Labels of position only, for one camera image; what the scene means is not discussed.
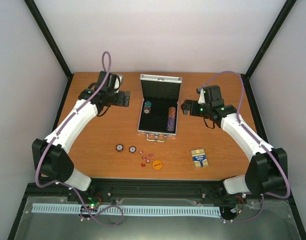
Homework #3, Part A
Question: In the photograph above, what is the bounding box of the orange dealer button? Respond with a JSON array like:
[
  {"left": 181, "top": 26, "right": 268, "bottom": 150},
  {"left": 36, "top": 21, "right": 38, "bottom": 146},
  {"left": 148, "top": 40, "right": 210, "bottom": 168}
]
[{"left": 152, "top": 160, "right": 163, "bottom": 170}]

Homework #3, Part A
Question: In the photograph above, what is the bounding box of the red poker chip stack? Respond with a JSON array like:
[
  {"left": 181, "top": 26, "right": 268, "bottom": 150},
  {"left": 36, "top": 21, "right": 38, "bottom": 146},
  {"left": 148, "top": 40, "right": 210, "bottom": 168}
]
[{"left": 168, "top": 106, "right": 177, "bottom": 118}]

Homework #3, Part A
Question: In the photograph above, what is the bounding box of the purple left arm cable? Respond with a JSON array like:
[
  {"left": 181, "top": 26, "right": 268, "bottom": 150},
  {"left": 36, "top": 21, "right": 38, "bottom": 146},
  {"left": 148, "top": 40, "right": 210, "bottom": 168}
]
[{"left": 35, "top": 51, "right": 124, "bottom": 227}]

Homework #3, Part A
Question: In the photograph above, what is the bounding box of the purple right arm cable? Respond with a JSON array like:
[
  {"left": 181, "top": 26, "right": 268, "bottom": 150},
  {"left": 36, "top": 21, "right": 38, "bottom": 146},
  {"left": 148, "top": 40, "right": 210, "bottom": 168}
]
[{"left": 197, "top": 70, "right": 291, "bottom": 224}]

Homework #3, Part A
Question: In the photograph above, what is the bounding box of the blue playing card box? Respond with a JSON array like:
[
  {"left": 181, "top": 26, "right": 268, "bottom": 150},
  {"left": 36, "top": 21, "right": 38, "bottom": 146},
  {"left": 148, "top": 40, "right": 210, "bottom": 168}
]
[{"left": 191, "top": 148, "right": 208, "bottom": 168}]

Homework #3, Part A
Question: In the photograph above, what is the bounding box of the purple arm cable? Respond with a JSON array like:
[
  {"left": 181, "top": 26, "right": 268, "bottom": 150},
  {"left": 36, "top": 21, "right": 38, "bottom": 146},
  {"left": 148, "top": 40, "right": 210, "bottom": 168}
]
[
  {"left": 197, "top": 70, "right": 291, "bottom": 224},
  {"left": 35, "top": 51, "right": 124, "bottom": 227}
]

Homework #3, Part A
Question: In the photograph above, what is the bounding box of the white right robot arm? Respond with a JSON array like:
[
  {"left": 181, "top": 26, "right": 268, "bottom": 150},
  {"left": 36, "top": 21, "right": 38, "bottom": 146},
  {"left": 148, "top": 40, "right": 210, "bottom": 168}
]
[{"left": 181, "top": 85, "right": 290, "bottom": 198}]

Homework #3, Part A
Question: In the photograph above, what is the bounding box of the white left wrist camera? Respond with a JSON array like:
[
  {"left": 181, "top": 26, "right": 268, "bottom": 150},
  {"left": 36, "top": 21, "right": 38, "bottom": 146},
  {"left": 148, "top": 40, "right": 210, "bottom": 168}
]
[{"left": 114, "top": 74, "right": 123, "bottom": 92}]

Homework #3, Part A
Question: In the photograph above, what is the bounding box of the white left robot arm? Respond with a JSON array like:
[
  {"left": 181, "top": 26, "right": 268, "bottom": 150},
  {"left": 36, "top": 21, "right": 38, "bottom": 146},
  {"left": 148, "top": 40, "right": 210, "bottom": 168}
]
[{"left": 32, "top": 71, "right": 130, "bottom": 202}]

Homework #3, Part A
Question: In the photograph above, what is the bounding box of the aluminium poker case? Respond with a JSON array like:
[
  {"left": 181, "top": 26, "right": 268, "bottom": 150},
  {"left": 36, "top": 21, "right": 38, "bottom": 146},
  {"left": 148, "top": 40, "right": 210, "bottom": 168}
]
[{"left": 137, "top": 73, "right": 182, "bottom": 143}]

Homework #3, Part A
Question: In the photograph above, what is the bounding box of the black poker chip stack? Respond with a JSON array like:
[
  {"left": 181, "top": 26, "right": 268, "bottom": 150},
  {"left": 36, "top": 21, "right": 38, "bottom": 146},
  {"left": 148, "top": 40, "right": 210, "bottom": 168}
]
[{"left": 129, "top": 146, "right": 137, "bottom": 153}]

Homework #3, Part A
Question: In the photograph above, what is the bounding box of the blue poker chip stack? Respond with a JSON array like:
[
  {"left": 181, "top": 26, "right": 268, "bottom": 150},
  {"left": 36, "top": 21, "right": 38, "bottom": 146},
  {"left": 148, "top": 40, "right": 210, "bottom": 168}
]
[
  {"left": 144, "top": 101, "right": 152, "bottom": 108},
  {"left": 143, "top": 105, "right": 151, "bottom": 114}
]

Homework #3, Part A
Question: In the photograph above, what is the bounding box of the purple poker chip stack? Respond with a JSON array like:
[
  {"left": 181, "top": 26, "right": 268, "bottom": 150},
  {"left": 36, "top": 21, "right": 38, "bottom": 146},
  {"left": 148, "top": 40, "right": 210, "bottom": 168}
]
[{"left": 167, "top": 116, "right": 176, "bottom": 132}]

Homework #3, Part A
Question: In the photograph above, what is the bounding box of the brown poker chip stack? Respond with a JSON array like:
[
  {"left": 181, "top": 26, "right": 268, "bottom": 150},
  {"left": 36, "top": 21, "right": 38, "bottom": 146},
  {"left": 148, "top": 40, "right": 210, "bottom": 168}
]
[{"left": 116, "top": 144, "right": 124, "bottom": 152}]

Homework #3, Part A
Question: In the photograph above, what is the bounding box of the light blue cable duct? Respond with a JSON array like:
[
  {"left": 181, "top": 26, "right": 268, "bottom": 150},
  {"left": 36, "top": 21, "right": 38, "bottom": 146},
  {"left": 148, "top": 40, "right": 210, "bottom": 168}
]
[{"left": 31, "top": 203, "right": 221, "bottom": 218}]

